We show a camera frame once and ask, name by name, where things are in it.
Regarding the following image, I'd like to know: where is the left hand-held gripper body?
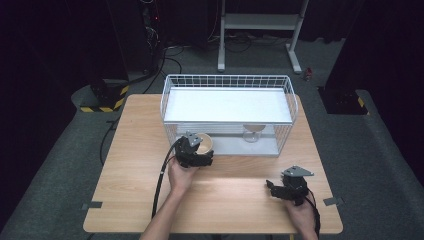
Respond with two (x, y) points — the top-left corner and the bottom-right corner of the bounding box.
(175, 131), (204, 169)

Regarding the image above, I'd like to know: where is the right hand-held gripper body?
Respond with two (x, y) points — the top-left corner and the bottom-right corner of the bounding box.
(282, 165), (315, 205)

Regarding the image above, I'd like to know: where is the cream ceramic mug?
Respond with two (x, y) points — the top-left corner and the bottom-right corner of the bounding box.
(194, 132), (215, 156)

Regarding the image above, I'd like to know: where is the glass jar with white lid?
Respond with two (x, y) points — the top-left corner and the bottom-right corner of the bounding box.
(242, 124), (268, 144)

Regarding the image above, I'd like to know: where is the white wire shelf rack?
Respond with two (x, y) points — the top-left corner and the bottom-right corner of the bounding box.
(159, 73), (300, 158)

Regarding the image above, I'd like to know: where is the person's left hand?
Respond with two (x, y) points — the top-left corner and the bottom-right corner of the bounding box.
(168, 161), (199, 198)

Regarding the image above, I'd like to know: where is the person's right hand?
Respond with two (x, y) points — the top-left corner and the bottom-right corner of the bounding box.
(283, 199), (318, 233)

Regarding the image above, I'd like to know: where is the grey tape piece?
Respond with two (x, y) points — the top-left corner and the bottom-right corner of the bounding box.
(322, 197), (344, 207)
(81, 201), (104, 211)

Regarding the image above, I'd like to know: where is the black yellow striped stand base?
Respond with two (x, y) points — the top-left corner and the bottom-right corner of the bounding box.
(79, 78), (130, 114)
(317, 85), (371, 116)

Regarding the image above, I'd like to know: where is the black equipment column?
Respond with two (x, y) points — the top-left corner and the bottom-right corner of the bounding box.
(138, 0), (168, 76)

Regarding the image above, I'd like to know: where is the white metal stand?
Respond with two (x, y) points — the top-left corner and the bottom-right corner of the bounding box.
(217, 0), (310, 75)

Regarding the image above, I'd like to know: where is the left hand-held gripper black cable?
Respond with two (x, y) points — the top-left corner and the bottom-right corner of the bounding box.
(151, 138), (184, 219)

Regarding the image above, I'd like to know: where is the hand-held gripper black cable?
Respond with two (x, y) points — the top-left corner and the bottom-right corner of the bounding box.
(151, 138), (184, 219)
(304, 189), (322, 238)

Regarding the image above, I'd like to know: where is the right hand-held gripper black cable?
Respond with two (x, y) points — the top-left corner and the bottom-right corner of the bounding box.
(304, 189), (322, 238)

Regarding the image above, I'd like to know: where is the thin black floor cable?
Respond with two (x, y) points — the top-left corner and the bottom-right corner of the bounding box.
(99, 118), (120, 166)

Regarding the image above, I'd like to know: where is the bundle of floor cables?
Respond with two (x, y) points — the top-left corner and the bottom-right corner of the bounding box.
(208, 31), (291, 54)

